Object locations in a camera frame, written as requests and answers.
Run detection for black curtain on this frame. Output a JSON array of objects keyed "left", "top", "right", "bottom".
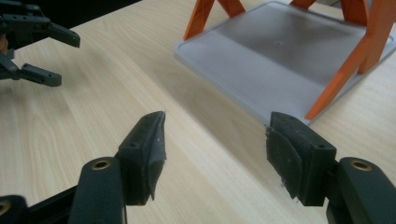
[{"left": 27, "top": 0, "right": 143, "bottom": 32}]

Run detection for white shoe rack orange legs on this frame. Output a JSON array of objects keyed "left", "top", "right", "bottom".
[{"left": 173, "top": 0, "right": 396, "bottom": 126}]

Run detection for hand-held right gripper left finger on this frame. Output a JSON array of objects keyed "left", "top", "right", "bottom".
[{"left": 117, "top": 110, "right": 168, "bottom": 207}]

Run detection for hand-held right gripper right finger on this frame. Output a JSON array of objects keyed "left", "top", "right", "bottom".
[{"left": 264, "top": 111, "right": 339, "bottom": 207}]

